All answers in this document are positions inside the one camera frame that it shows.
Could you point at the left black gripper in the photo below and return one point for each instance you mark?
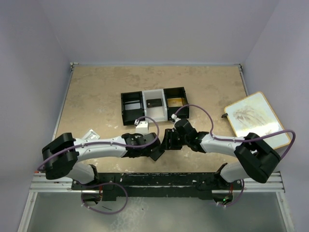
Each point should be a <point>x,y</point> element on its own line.
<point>149,148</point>

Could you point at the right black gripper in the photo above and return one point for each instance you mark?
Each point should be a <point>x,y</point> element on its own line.
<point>172,140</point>

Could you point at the black and white organizer tray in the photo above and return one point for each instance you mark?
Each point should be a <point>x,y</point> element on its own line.
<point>159,114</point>

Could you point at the clear plastic card sleeve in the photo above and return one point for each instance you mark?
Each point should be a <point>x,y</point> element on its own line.
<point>91,135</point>

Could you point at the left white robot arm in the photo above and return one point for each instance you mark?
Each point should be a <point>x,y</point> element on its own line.
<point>63,156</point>

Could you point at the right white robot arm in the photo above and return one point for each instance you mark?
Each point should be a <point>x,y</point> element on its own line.
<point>256,159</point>

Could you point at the gold credit card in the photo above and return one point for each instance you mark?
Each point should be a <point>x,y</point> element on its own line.
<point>175,102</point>

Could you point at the black credit card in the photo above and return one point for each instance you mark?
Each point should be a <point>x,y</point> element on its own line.
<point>154,103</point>

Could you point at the silver credit card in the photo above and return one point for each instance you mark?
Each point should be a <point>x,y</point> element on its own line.
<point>132,105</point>

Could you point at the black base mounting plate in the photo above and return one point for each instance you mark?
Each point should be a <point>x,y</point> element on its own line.
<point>204,186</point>

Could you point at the white board with wood rim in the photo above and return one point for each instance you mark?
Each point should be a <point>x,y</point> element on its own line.
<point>253,114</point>

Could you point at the aluminium frame rail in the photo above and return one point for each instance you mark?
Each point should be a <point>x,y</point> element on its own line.
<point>156,202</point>

